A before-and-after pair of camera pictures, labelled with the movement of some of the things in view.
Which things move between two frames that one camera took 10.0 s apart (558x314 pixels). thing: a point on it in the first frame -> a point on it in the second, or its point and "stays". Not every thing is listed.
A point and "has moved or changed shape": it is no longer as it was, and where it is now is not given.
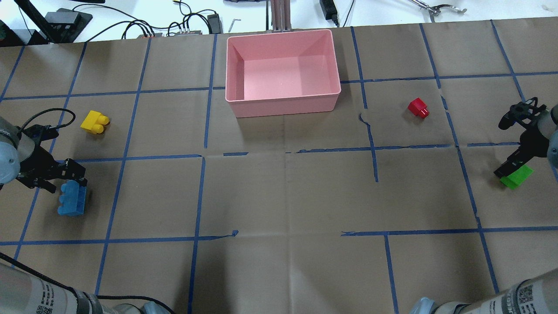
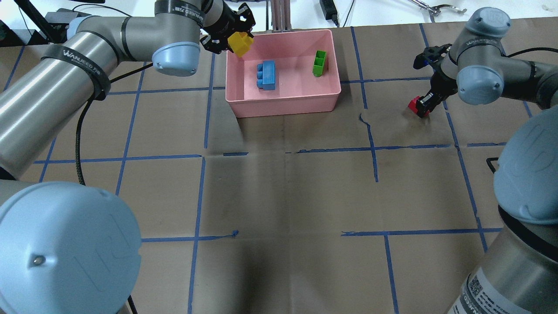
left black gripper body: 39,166 -> 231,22
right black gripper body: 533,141 -> 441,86
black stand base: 65,25 stays
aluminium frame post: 280,15 stays
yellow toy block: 95,122 -> 240,43
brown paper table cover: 390,203 stays
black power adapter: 329,10 stays
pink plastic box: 281,73 stays
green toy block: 513,180 has moved or changed shape
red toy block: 419,107 stays
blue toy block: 73,199 has moved or changed shape
